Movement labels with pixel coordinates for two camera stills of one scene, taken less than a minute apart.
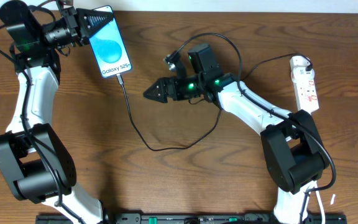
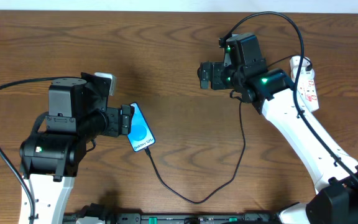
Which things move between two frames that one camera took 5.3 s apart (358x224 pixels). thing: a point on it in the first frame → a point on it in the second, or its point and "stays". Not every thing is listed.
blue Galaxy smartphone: x=109 y=48 → x=140 y=136
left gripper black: x=74 y=25 → x=115 y=122
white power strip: x=304 y=83 stays
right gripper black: x=169 y=89 → x=215 y=75
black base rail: x=191 y=218 stays
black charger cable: x=218 y=106 → x=309 y=66
